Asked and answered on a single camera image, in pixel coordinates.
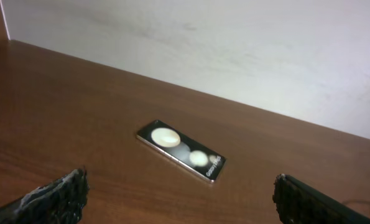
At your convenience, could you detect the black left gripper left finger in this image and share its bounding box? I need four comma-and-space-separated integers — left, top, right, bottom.
0, 169, 90, 224

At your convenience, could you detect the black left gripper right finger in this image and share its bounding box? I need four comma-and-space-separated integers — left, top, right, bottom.
272, 174, 370, 224

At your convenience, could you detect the black Samsung Galaxy phone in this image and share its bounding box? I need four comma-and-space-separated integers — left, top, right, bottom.
136, 119, 226, 183

